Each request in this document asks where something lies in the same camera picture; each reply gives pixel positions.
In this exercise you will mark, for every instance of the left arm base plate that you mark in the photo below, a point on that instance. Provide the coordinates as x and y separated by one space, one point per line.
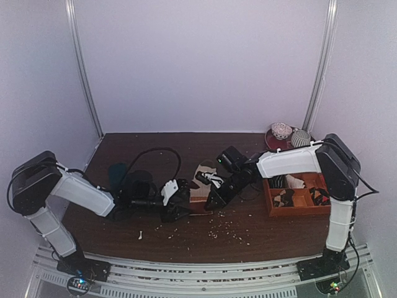
92 270

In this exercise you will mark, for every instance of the left aluminium frame post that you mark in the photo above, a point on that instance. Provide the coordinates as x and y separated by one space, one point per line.
73 27

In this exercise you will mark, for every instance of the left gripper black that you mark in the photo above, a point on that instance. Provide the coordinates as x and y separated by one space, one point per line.
170 215

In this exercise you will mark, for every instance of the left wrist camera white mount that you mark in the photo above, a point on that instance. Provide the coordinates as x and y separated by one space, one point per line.
168 190

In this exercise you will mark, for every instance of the dark teal patterned sock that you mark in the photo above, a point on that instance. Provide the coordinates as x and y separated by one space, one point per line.
116 175

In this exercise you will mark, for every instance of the right aluminium frame post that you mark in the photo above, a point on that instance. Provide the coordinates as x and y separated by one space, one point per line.
324 60

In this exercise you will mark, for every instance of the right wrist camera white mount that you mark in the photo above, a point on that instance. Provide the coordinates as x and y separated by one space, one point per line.
213 179

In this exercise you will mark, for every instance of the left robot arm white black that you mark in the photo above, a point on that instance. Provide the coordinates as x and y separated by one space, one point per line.
42 177

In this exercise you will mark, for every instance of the aluminium frame post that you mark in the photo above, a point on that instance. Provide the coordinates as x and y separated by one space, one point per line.
73 27
324 60

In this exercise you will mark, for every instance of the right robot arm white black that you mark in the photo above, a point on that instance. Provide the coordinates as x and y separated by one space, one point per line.
328 158

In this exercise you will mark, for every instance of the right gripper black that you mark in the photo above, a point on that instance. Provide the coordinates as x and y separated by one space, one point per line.
226 189

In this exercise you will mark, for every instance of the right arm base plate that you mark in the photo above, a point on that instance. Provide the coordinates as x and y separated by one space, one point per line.
320 267

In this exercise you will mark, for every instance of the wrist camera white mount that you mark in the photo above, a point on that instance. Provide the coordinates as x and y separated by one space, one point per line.
168 190
213 179

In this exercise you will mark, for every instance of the grey striped cup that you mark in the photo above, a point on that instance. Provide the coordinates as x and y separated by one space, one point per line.
300 138

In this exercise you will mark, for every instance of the red round plate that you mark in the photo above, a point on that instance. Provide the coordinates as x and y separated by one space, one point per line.
272 143

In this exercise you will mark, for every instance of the aluminium front rail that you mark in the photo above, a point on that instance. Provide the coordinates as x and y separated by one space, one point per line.
135 278

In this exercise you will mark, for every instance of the wooden compartment tray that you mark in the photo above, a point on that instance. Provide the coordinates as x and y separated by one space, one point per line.
311 199

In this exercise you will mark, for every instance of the white dotted bowl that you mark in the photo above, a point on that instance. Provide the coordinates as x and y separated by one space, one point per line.
281 131

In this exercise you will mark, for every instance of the cream striped knitted sock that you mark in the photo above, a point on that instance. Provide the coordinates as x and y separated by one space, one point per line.
199 191

